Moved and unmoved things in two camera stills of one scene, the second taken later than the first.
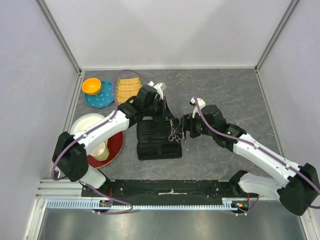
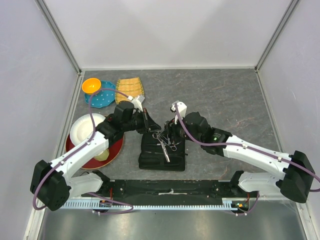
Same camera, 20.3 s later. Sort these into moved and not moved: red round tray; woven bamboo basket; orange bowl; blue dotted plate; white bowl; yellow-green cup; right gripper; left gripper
Moved: left gripper; right gripper
Not moved: blue dotted plate; woven bamboo basket; yellow-green cup; red round tray; white bowl; orange bowl
